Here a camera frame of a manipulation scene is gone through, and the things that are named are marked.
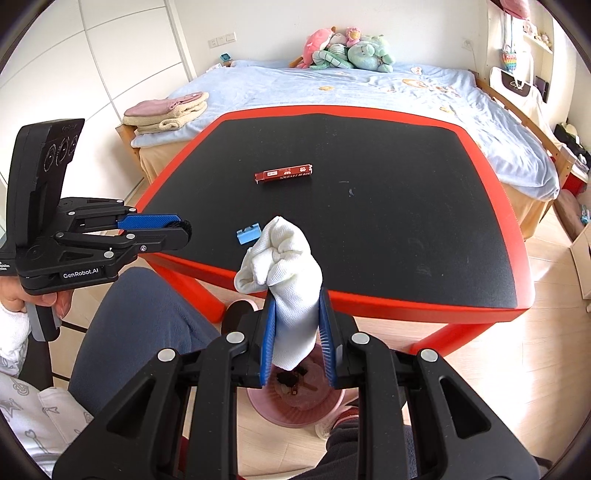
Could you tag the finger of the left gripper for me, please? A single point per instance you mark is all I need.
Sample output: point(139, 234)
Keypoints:
point(147, 221)
point(174, 237)

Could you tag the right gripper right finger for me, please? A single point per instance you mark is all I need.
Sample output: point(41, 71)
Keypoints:
point(355, 359)

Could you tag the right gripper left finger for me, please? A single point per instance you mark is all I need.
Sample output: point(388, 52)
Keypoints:
point(239, 359)

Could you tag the small blue plastic block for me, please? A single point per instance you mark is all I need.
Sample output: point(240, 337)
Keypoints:
point(248, 234)

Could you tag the white sock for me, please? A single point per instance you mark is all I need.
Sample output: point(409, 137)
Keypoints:
point(281, 262)

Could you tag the long red paper box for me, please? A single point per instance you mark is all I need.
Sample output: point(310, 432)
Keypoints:
point(283, 173)

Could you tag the pink trash bin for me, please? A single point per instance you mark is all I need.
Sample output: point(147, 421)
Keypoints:
point(298, 398)

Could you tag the person's left hand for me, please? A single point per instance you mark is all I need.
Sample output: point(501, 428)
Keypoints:
point(14, 298)

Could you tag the person's blue trouser leg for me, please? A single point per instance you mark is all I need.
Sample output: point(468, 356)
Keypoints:
point(139, 316)

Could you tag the folded pink beige blankets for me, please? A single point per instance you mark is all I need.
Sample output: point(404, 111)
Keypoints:
point(162, 115)

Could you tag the red black table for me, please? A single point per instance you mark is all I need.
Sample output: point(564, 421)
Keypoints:
point(404, 213)

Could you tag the striped green plush toy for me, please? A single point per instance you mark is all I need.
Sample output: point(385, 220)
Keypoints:
point(336, 56)

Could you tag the pink plush toy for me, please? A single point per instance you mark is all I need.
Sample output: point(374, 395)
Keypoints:
point(317, 41)

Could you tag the bed with blue sheet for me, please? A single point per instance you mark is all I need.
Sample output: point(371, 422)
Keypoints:
point(528, 161)

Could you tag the white tote bag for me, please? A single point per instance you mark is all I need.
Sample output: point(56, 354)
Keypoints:
point(525, 96)

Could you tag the rainbow knitted bag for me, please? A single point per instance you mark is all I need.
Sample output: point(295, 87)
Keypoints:
point(509, 59)

